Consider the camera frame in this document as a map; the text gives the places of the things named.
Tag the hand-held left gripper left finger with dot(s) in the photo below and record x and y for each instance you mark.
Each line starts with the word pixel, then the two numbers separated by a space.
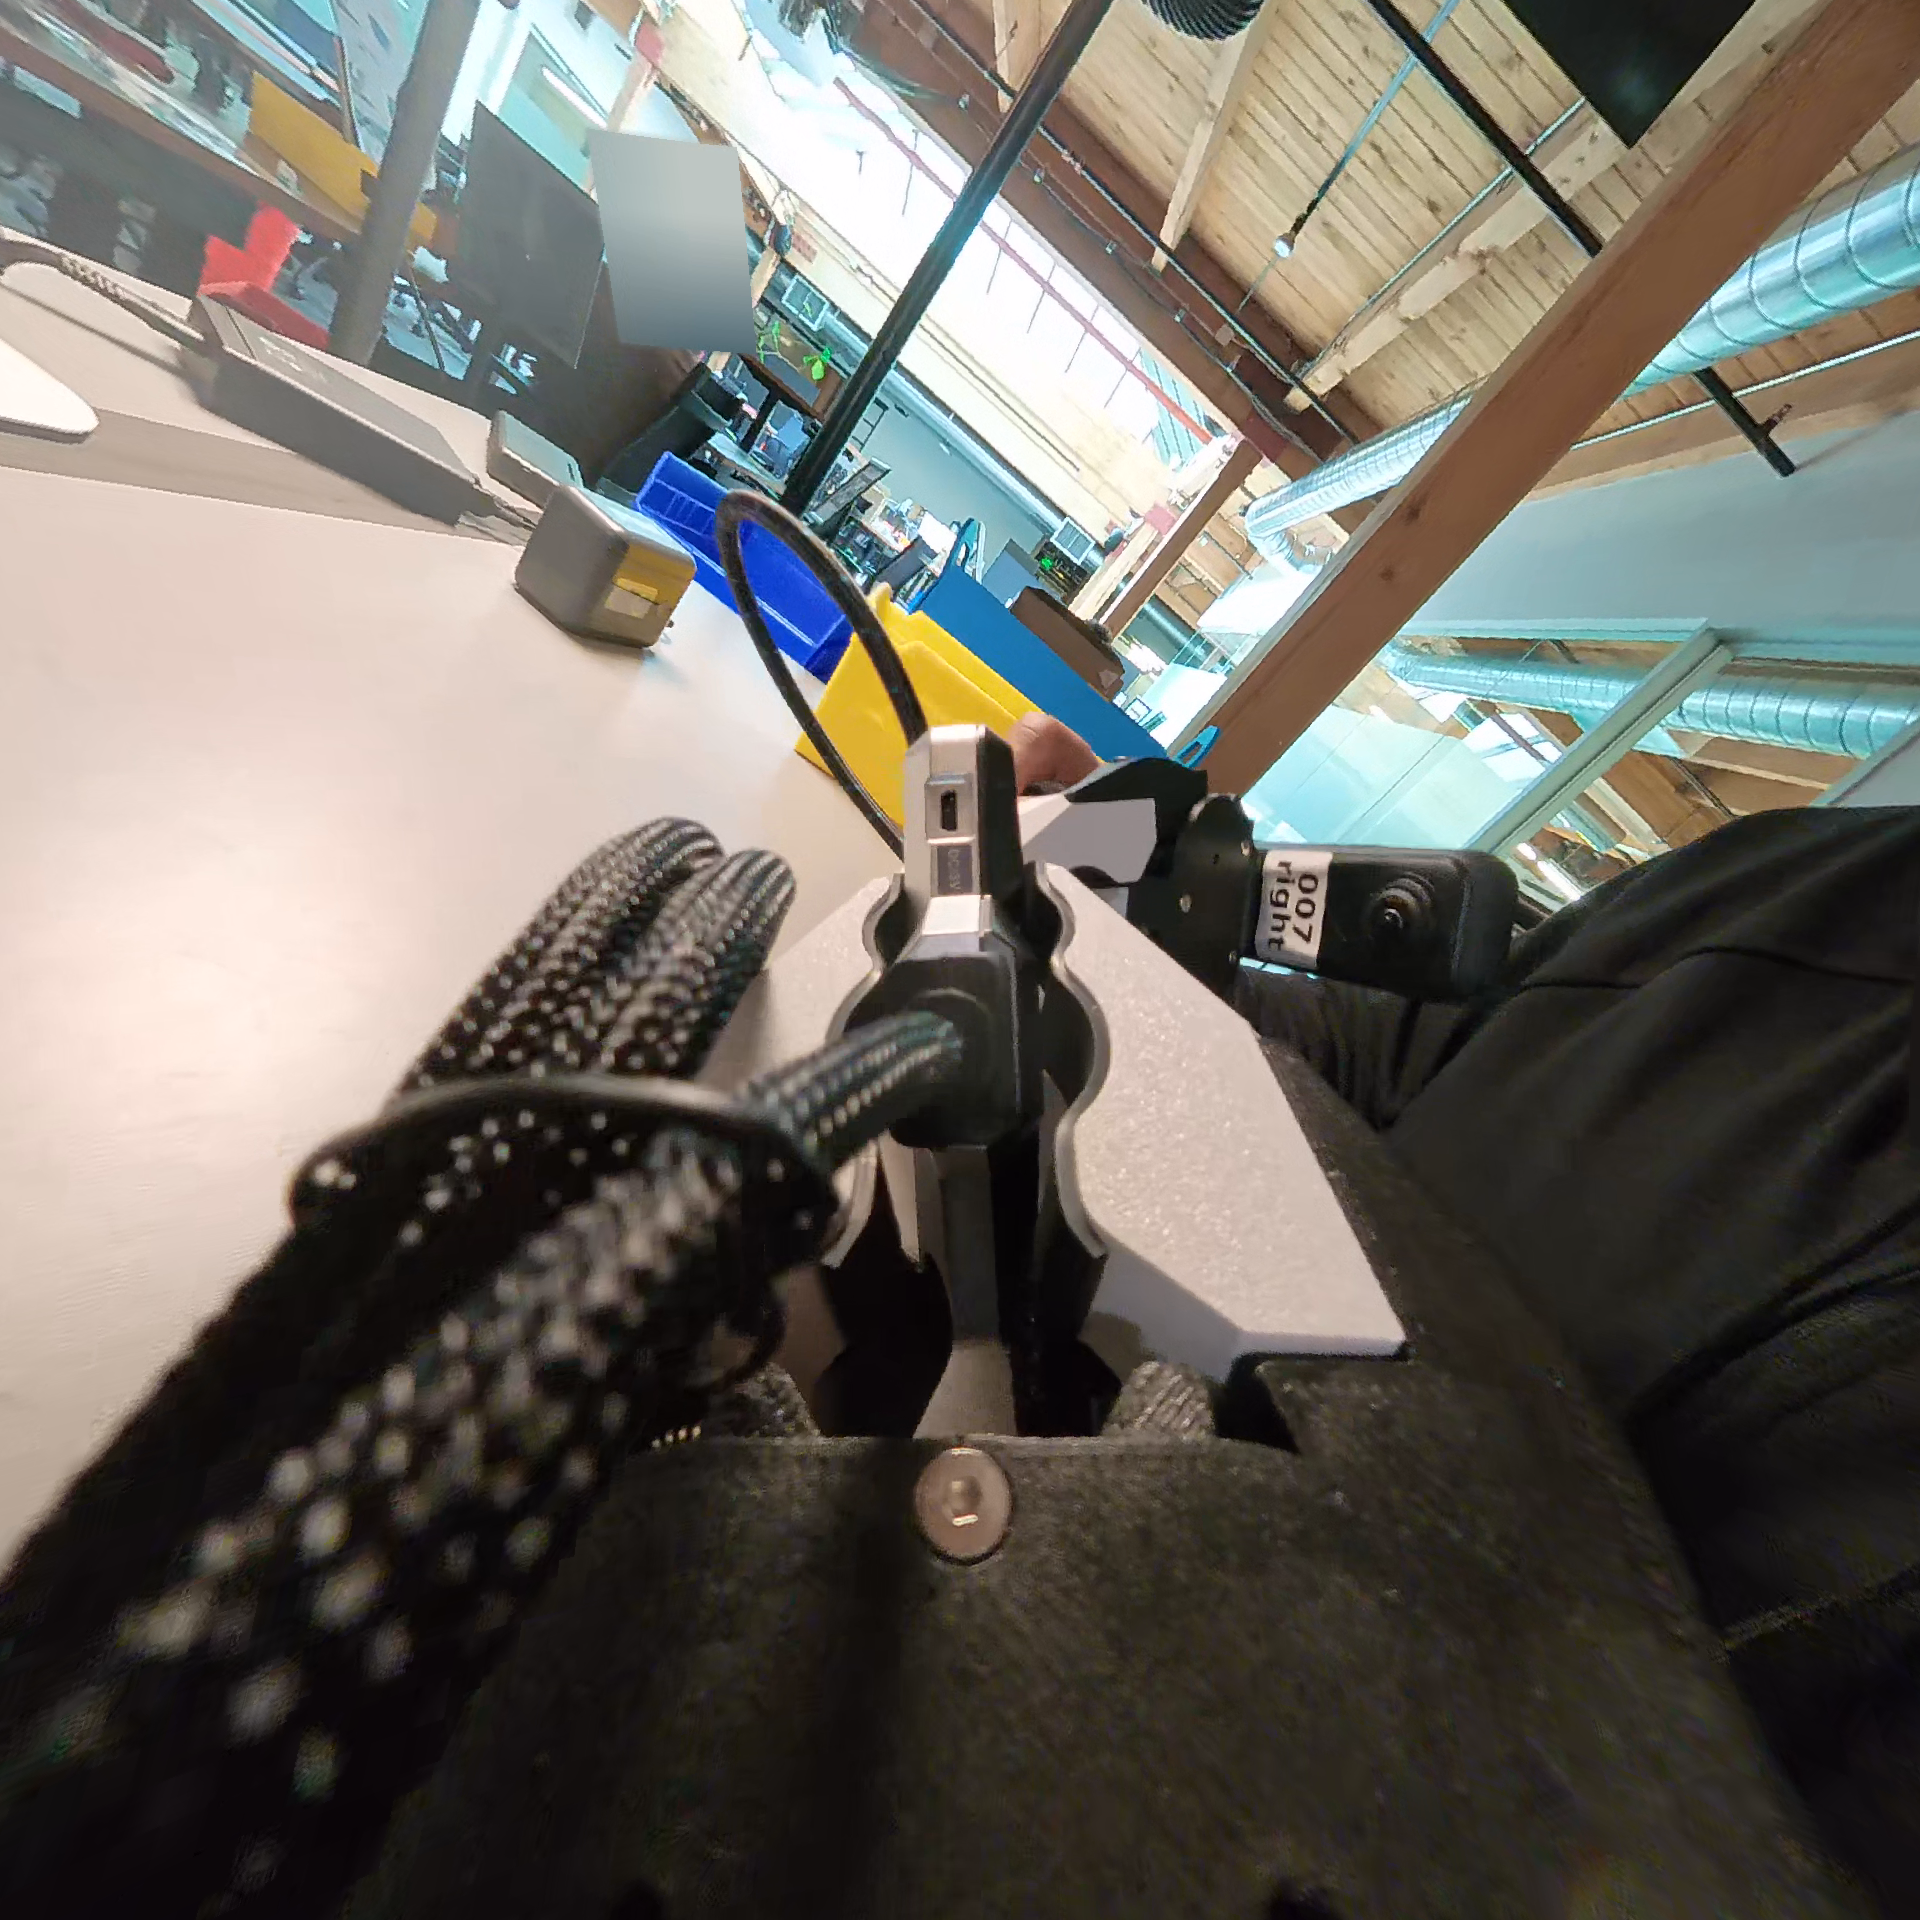
pixel 812 960

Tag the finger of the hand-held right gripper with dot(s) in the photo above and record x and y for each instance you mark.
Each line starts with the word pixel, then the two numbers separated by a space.
pixel 1094 811
pixel 1103 868

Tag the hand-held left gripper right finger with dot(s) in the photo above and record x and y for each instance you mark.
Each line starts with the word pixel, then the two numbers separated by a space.
pixel 1230 1185

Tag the black hdmi switch box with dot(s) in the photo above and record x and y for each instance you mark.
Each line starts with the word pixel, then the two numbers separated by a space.
pixel 975 1023

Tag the yellow storage bin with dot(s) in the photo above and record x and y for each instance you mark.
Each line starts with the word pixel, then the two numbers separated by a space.
pixel 309 141
pixel 942 673

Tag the blue storage bin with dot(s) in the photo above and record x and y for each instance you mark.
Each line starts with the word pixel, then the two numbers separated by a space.
pixel 763 584

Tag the person's right forearm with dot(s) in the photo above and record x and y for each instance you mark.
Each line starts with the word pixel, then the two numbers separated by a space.
pixel 1347 1033

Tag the person's right hand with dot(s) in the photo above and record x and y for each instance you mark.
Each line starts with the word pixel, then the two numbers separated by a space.
pixel 1047 742

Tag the large dark blue bin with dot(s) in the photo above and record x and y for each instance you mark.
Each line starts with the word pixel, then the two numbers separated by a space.
pixel 1033 659

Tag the person's black clothing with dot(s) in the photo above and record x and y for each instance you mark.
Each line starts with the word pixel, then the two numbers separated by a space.
pixel 1725 1201

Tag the small grey charger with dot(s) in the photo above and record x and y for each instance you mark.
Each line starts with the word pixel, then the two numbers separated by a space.
pixel 529 458

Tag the black metal pole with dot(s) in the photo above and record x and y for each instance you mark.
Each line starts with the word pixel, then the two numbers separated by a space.
pixel 942 255

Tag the black power adapter brick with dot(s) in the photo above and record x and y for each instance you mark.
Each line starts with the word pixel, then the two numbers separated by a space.
pixel 328 407

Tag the black monitor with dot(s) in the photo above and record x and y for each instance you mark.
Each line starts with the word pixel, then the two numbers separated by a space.
pixel 524 239

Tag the red storage bin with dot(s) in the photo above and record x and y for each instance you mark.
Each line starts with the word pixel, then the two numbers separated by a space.
pixel 246 255

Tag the silver ventilation duct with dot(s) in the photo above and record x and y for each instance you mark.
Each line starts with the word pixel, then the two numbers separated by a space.
pixel 1769 285
pixel 1647 703

